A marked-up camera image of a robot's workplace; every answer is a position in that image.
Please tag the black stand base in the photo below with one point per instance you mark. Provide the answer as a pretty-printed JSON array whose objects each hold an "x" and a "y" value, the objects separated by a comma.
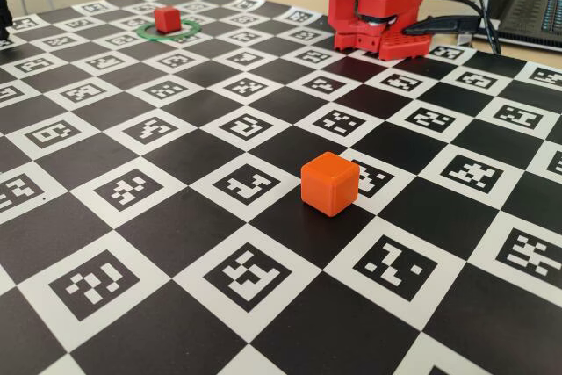
[{"x": 4, "y": 15}]

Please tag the orange cube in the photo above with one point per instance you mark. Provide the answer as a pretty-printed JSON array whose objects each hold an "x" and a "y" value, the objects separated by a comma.
[{"x": 329, "y": 186}]

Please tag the black white marker mat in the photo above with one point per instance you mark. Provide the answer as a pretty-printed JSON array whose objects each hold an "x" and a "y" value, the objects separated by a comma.
[{"x": 175, "y": 225}]

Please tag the black table clamp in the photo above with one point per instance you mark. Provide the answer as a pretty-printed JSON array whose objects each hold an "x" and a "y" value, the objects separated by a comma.
[{"x": 443, "y": 26}]

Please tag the dark laptop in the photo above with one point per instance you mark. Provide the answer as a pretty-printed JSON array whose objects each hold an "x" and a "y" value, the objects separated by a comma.
[{"x": 527, "y": 6}]

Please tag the red cube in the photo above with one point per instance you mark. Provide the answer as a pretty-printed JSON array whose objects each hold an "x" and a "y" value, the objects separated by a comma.
[{"x": 167, "y": 20}]

